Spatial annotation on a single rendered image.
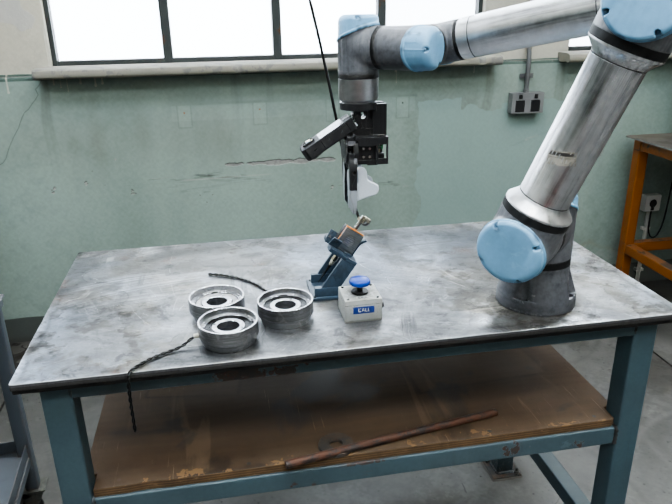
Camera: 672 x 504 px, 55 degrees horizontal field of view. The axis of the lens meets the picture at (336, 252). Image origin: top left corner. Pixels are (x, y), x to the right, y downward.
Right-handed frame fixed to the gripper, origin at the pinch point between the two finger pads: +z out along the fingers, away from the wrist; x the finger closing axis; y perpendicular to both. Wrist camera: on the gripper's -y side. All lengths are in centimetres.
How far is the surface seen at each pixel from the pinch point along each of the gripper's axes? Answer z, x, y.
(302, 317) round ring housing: 15.9, -16.2, -11.3
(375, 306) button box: 15.2, -15.5, 2.3
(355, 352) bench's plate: 19.0, -25.0, -3.1
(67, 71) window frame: -16, 137, -84
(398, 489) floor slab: 98, 29, 18
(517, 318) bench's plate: 18.3, -19.1, 28.6
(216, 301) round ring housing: 16.1, -6.0, -27.1
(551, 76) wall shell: -6, 154, 115
